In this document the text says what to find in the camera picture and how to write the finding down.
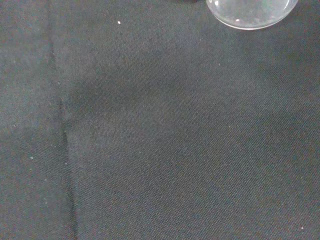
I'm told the black bench cloth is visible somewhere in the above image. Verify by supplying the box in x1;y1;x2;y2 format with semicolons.
0;0;320;240

